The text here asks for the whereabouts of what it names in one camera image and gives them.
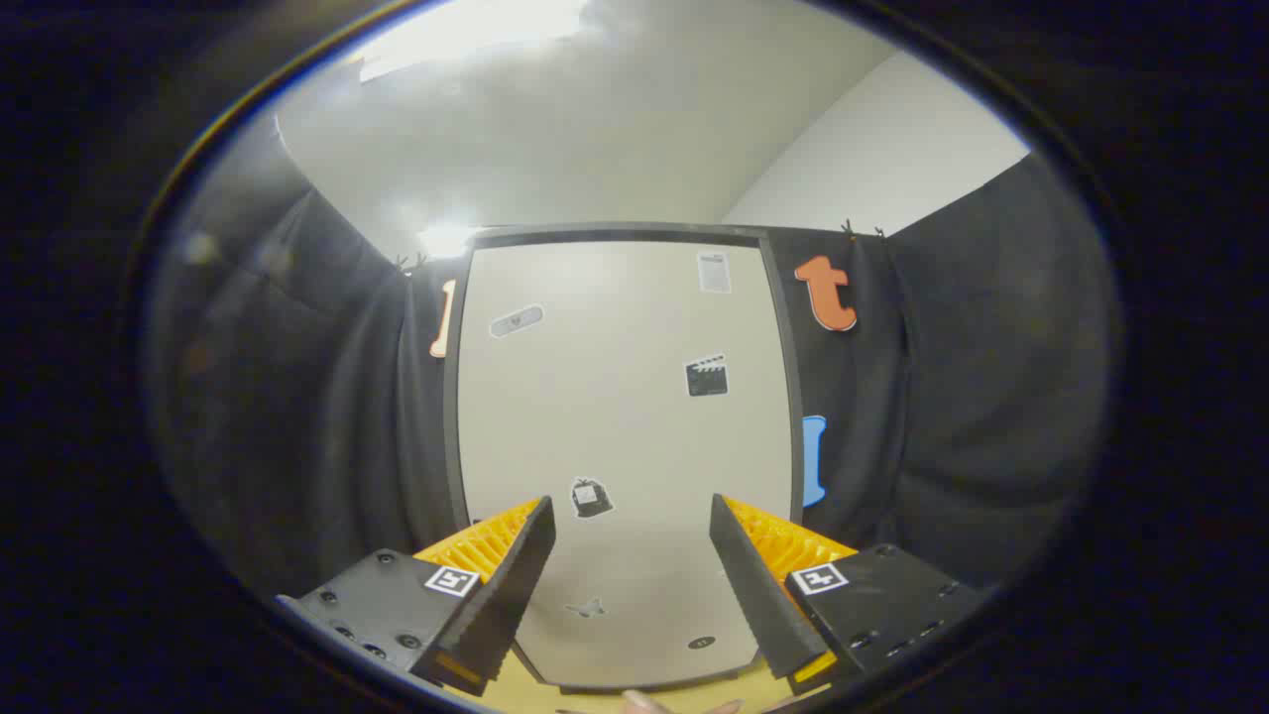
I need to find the black backdrop cloth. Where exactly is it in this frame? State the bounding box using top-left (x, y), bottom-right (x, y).
top-left (149, 154), bottom-right (1123, 616)

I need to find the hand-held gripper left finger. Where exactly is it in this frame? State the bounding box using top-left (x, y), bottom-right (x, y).
top-left (276, 496), bottom-right (558, 698)

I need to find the grey shoe cabinet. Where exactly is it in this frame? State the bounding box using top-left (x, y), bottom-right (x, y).
top-left (441, 222), bottom-right (807, 695)

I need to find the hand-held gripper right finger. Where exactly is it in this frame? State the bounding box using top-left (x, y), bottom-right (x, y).
top-left (709, 493), bottom-right (994, 696)

